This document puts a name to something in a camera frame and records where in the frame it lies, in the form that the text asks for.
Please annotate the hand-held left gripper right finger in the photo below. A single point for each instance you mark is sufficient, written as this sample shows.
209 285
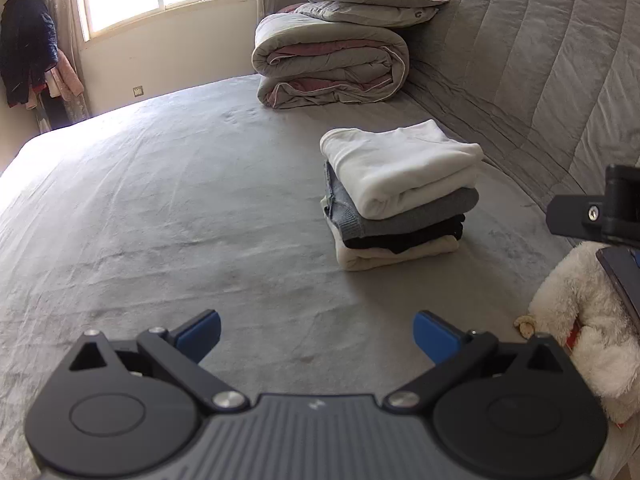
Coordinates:
436 338

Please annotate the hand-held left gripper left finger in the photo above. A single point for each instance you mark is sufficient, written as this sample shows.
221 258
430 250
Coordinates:
202 333

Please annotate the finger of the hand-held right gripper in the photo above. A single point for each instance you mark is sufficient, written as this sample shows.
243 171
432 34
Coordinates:
572 216

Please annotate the white bear-print sweatshirt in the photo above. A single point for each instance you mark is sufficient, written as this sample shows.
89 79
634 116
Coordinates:
400 170

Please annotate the dark flat tablet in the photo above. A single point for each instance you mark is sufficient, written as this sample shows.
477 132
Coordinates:
622 280

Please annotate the white plush toy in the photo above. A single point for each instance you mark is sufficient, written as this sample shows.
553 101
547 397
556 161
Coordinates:
575 300

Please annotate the folded cream garment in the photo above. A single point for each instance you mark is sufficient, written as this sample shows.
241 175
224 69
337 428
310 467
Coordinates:
380 257

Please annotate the folded black garment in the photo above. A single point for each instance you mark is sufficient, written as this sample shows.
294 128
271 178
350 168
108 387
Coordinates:
410 237

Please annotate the folded grey sweater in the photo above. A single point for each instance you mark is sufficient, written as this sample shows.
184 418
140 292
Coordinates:
425 210

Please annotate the grey bed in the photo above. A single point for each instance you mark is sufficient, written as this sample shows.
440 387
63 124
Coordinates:
175 200

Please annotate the grey quilted headboard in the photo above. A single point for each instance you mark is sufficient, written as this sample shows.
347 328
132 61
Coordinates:
525 70

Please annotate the folded grey pink duvet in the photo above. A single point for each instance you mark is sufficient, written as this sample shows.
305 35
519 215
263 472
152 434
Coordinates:
330 60

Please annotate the hanging pink garments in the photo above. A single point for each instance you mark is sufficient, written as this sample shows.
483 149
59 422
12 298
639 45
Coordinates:
67 77

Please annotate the grey pillow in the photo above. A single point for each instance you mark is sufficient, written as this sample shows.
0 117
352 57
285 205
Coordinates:
365 12

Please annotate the hanging dark jacket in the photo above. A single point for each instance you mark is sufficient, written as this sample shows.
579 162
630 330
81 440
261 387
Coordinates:
25 40

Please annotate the wall socket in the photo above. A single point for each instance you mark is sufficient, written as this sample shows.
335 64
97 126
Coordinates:
138 91

